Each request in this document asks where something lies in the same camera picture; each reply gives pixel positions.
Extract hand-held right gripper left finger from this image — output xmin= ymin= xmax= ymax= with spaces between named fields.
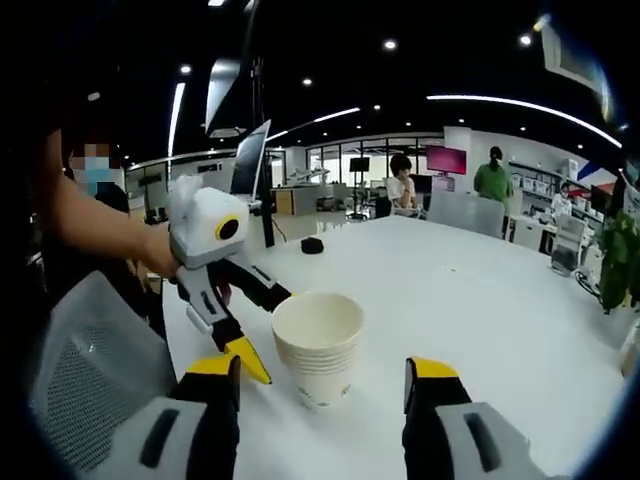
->
xmin=92 ymin=353 xmax=243 ymax=480

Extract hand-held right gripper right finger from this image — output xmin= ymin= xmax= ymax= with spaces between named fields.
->
xmin=402 ymin=355 xmax=551 ymax=480

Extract stack of nested paper cups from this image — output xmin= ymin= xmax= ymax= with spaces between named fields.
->
xmin=272 ymin=291 xmax=365 ymax=410

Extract black stand pole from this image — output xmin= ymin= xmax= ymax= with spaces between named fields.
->
xmin=251 ymin=57 xmax=277 ymax=249

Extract silver laptop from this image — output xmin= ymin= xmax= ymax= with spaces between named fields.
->
xmin=229 ymin=118 xmax=273 ymax=211

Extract wooden cabinet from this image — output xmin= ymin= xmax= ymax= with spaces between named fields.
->
xmin=274 ymin=187 xmax=296 ymax=216

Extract grey mesh office chair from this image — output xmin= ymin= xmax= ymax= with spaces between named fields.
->
xmin=29 ymin=269 xmax=179 ymax=476

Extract white table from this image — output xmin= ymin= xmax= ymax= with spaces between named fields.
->
xmin=162 ymin=214 xmax=631 ymax=480

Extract dark mounted monitor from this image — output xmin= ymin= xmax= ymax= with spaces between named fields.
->
xmin=204 ymin=57 xmax=242 ymax=135

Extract black screen on stand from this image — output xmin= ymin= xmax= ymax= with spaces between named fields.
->
xmin=348 ymin=157 xmax=372 ymax=221

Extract glass vase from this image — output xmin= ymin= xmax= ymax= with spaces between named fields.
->
xmin=619 ymin=319 xmax=640 ymax=376

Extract grey curved device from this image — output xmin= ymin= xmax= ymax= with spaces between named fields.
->
xmin=551 ymin=247 xmax=581 ymax=274

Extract grey chair backrest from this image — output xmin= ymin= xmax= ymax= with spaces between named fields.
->
xmin=427 ymin=191 xmax=506 ymax=239

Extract pink monitor screen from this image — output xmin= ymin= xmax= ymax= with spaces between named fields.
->
xmin=425 ymin=144 xmax=468 ymax=176

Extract white office chair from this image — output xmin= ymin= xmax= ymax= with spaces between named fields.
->
xmin=552 ymin=213 xmax=586 ymax=251

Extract green potted plant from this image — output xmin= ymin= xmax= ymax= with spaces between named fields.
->
xmin=597 ymin=209 xmax=640 ymax=315

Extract storage shelves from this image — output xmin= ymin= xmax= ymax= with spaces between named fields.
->
xmin=509 ymin=158 xmax=601 ymax=201

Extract long ceiling light strip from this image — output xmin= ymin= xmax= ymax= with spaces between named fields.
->
xmin=426 ymin=93 xmax=624 ymax=149

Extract large ceiling air vent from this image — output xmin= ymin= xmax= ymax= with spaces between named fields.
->
xmin=541 ymin=22 xmax=609 ymax=94

